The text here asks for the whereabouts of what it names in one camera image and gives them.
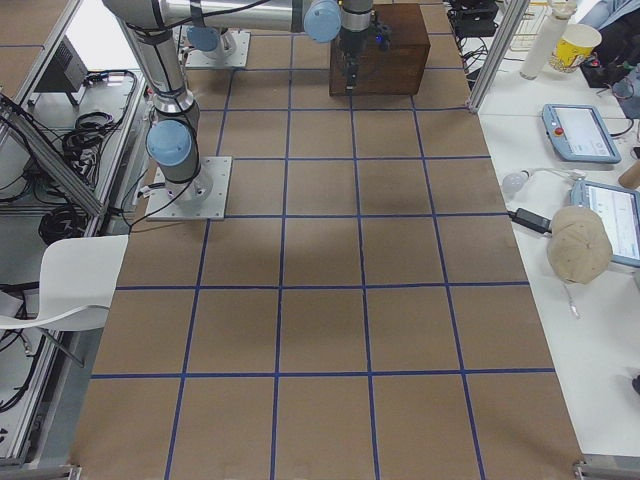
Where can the black power adapter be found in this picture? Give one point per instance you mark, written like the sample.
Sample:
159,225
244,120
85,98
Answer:
530,220

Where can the white light bulb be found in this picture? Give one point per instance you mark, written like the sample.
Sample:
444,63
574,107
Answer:
514,182

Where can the beige baseball cap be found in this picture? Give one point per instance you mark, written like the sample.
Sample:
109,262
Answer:
579,249

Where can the dark brown wooden cabinet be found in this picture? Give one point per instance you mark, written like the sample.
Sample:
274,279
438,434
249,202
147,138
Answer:
396,71

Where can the upper blue teach pendant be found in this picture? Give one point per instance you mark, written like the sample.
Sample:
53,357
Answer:
578,134

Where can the aluminium frame post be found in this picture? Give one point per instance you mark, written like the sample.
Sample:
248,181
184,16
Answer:
510,22

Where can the yellow popcorn cup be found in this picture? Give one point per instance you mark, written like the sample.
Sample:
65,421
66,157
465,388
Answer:
575,46

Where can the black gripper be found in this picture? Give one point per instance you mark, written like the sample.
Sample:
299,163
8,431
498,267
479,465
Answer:
351,44

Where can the grey control box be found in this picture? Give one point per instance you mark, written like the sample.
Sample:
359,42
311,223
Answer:
64,74

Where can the white cylinder tube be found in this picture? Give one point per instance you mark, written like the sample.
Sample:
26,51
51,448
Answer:
552,28

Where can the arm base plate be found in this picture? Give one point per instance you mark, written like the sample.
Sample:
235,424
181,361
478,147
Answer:
204,198
196,60

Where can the white plastic chair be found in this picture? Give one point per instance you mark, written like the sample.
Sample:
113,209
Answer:
76,286

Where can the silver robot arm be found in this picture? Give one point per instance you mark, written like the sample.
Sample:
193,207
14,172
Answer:
149,28
213,43

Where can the blue teach pendant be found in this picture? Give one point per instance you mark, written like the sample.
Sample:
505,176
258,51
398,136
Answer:
578,134
618,208

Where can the lower blue teach pendant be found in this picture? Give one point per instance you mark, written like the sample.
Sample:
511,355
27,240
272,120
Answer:
618,208

